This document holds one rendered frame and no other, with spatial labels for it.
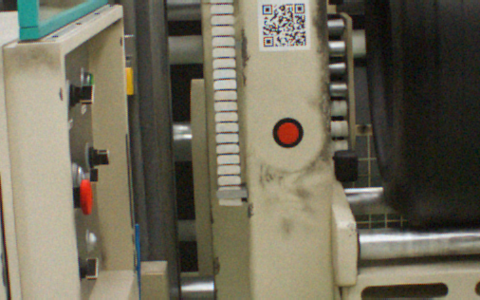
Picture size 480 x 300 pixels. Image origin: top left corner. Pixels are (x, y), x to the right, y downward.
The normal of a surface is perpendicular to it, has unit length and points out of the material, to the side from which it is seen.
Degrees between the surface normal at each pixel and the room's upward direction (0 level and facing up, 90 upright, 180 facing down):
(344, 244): 90
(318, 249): 89
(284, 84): 90
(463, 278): 90
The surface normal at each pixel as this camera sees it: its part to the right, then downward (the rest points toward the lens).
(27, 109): 0.00, 0.18
